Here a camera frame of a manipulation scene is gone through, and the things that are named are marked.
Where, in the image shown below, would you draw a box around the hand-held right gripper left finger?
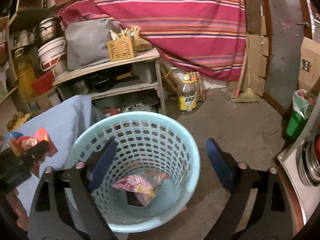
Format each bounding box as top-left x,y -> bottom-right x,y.
27,139 -> 119,240

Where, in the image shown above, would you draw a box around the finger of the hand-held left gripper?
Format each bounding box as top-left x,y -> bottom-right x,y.
15,140 -> 50,164

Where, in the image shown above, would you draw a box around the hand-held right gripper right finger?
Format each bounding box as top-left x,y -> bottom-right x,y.
204,139 -> 295,240

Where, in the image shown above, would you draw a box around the red snack wrapper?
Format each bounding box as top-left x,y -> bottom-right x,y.
6,127 -> 58,179

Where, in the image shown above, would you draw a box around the light blue plastic basket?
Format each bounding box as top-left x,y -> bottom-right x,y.
64,111 -> 201,233

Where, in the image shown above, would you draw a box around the person's left forearm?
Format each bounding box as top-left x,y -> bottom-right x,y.
4,194 -> 30,230

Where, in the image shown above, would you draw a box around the yellow egg tray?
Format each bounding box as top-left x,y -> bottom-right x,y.
7,112 -> 32,130

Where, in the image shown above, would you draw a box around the light blue tablecloth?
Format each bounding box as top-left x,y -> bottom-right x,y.
0,95 -> 100,240

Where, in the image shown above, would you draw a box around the pink snack wrapper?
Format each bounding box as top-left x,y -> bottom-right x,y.
112,174 -> 157,207

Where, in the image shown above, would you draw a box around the small cardboard box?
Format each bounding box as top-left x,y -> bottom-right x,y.
27,94 -> 54,113

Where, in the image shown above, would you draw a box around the clear red wrapper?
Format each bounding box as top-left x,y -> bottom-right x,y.
146,170 -> 169,188

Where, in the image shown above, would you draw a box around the tall wooden shelf unit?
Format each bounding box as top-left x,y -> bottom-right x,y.
0,15 -> 33,130

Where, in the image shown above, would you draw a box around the red plastic basket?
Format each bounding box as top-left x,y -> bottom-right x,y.
30,70 -> 54,95

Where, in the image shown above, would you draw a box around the clear oil bottle yellow label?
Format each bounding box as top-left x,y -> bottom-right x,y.
177,74 -> 203,115

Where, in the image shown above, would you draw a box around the yellow oil jug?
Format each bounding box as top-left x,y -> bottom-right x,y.
15,60 -> 36,101

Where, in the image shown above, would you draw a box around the straw broom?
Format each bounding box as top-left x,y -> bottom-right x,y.
234,52 -> 260,103

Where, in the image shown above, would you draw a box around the small metal pot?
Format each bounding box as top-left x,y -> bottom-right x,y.
72,79 -> 90,95

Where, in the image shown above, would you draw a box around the bundle of orange sticks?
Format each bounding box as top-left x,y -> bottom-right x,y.
189,71 -> 207,102

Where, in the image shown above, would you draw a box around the black wok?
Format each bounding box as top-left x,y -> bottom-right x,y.
89,71 -> 116,92

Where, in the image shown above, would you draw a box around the green bin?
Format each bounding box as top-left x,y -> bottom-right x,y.
286,109 -> 310,138

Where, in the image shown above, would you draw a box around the stack of metal bowls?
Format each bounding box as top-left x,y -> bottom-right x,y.
296,132 -> 320,187

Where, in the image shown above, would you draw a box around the white plastic bucket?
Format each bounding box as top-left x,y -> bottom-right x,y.
37,37 -> 67,72

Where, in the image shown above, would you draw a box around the low wooden shelf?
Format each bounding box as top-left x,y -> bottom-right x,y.
52,47 -> 167,115

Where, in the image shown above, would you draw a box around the grey plastic container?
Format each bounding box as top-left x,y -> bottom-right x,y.
132,64 -> 157,83

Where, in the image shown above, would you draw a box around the plastic bin bag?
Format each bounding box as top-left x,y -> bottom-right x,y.
292,89 -> 317,119

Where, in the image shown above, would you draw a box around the flattened cardboard sheets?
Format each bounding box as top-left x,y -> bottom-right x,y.
246,34 -> 269,97

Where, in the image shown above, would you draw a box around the grey fabric bag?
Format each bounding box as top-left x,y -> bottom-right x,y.
65,18 -> 123,70

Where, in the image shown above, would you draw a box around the yellow utensil holder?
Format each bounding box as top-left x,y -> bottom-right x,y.
107,35 -> 138,62

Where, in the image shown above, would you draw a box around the metal stock pot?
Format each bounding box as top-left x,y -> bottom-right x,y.
36,17 -> 66,48

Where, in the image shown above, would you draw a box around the bundle of chopsticks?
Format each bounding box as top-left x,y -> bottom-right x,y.
109,26 -> 140,41

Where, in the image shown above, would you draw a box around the red striped cloth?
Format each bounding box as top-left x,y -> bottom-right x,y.
51,0 -> 248,82

